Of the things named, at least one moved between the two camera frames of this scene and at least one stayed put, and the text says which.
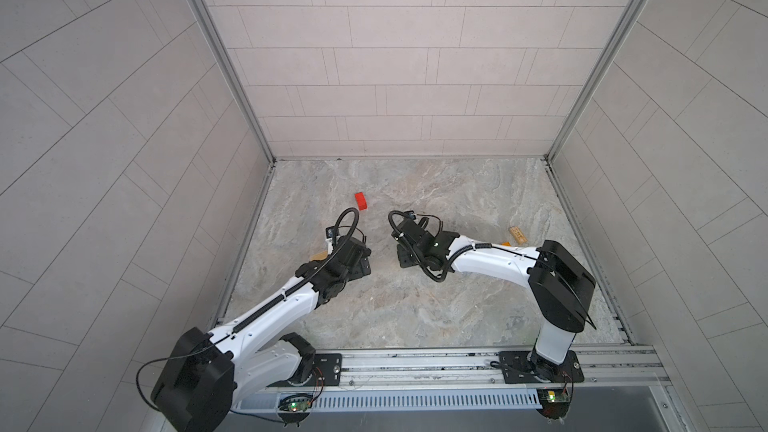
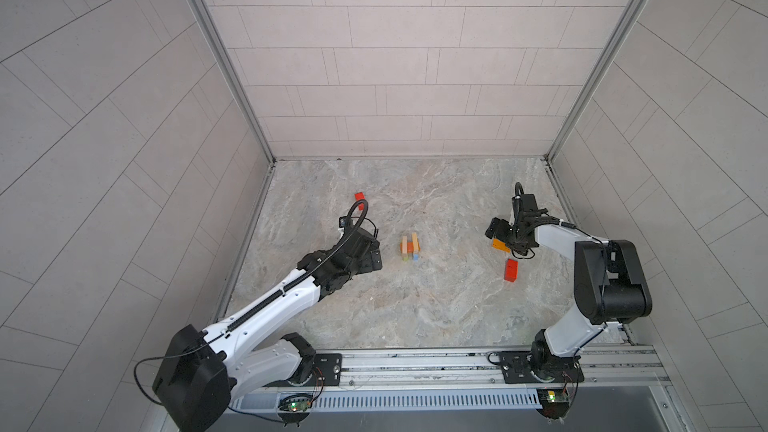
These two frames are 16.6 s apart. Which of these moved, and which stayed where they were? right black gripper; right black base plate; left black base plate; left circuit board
Moved: right black gripper
Stayed: right black base plate; left circuit board; left black base plate
